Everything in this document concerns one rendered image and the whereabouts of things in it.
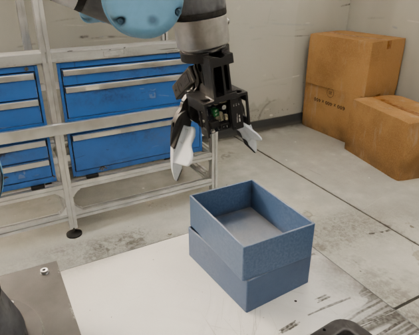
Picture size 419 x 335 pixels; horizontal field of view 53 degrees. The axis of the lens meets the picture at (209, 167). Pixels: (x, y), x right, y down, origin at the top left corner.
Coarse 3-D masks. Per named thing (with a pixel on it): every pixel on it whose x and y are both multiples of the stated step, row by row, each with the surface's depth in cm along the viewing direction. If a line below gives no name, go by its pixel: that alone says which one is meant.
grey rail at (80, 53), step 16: (64, 48) 189; (80, 48) 189; (96, 48) 190; (112, 48) 191; (128, 48) 194; (144, 48) 198; (160, 48) 202; (176, 48) 206; (0, 64) 171; (16, 64) 174
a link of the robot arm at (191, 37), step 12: (180, 24) 55; (192, 24) 54; (204, 24) 54; (216, 24) 55; (228, 24) 59; (180, 36) 56; (192, 36) 55; (204, 36) 55; (216, 36) 56; (228, 36) 58; (180, 48) 57; (192, 48) 56; (204, 48) 56; (216, 48) 56
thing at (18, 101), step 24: (0, 72) 174; (24, 72) 179; (0, 96) 178; (24, 96) 182; (0, 120) 181; (24, 120) 186; (24, 144) 189; (48, 144) 195; (24, 168) 193; (48, 168) 199
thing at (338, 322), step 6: (330, 324) 40; (336, 324) 40; (342, 324) 40; (348, 324) 40; (354, 324) 40; (318, 330) 40; (324, 330) 40; (330, 330) 40; (336, 330) 40; (342, 330) 40; (348, 330) 40; (354, 330) 40; (360, 330) 40; (366, 330) 40
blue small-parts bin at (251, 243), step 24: (216, 192) 85; (240, 192) 89; (264, 192) 85; (192, 216) 84; (216, 216) 88; (240, 216) 88; (264, 216) 87; (288, 216) 80; (216, 240) 76; (240, 240) 80; (264, 240) 69; (288, 240) 72; (312, 240) 75; (240, 264) 69; (264, 264) 71; (288, 264) 74
